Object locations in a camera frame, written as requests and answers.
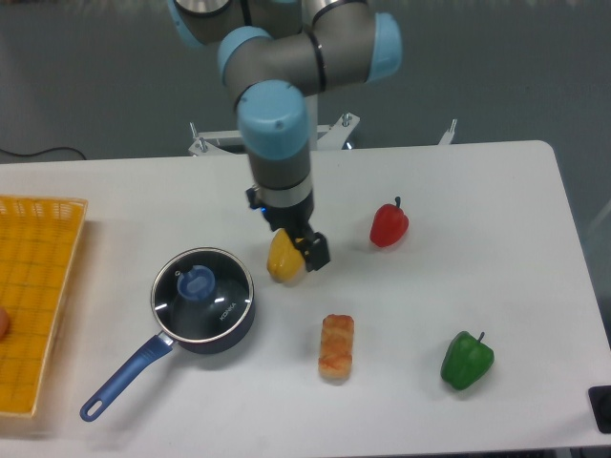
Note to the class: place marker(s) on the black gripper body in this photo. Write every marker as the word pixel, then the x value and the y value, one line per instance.
pixel 294 219

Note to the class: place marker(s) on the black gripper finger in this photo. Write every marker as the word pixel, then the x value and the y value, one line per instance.
pixel 315 251

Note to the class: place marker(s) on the glass pot lid blue knob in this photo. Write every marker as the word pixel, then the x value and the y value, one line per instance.
pixel 204 299

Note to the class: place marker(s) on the dark blue saucepan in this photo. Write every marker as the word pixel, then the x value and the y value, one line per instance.
pixel 155 348

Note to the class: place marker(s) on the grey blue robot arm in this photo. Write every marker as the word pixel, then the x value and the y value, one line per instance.
pixel 272 56

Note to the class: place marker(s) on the yellow bell pepper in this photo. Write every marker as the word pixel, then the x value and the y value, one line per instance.
pixel 284 261

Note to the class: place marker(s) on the red bell pepper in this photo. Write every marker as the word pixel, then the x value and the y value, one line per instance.
pixel 390 224

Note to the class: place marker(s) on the braided bread loaf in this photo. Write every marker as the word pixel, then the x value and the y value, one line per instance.
pixel 336 344

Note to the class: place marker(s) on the green bell pepper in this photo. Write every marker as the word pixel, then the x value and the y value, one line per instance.
pixel 466 361

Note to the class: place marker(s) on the yellow woven basket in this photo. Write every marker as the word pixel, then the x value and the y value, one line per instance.
pixel 39 239

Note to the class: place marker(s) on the black device at table edge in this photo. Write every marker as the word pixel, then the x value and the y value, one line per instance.
pixel 600 400

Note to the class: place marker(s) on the white table bracket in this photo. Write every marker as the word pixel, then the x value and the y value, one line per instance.
pixel 448 136

